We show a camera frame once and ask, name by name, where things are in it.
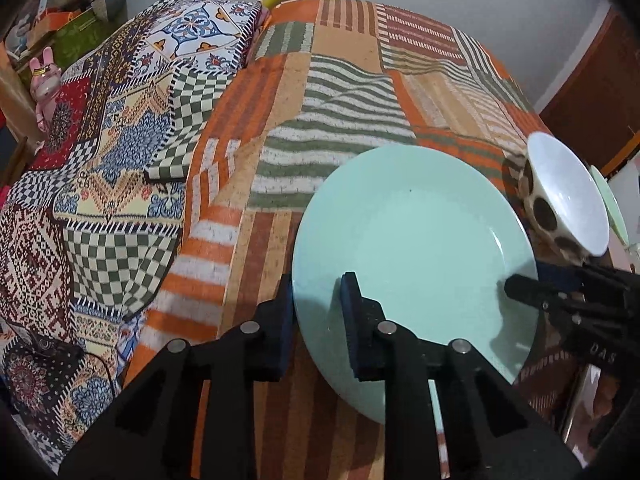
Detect colourful patterned quilt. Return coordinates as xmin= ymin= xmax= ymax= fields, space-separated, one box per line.
xmin=1 ymin=0 xmax=262 ymax=476

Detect white bowl black dots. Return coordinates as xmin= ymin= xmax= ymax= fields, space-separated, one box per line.
xmin=518 ymin=131 xmax=610 ymax=266

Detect mint green plate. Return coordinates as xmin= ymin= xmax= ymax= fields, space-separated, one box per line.
xmin=293 ymin=145 xmax=538 ymax=422

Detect green box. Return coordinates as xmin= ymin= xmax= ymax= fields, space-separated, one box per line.
xmin=51 ymin=10 xmax=118 ymax=70

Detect pink rabbit toy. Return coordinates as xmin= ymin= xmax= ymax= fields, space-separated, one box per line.
xmin=28 ymin=46 xmax=62 ymax=133

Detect orange striped patchwork bedspread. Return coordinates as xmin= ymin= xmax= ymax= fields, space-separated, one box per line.
xmin=127 ymin=0 xmax=561 ymax=479

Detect mint green bowl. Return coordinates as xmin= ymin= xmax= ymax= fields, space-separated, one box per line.
xmin=589 ymin=165 xmax=629 ymax=246

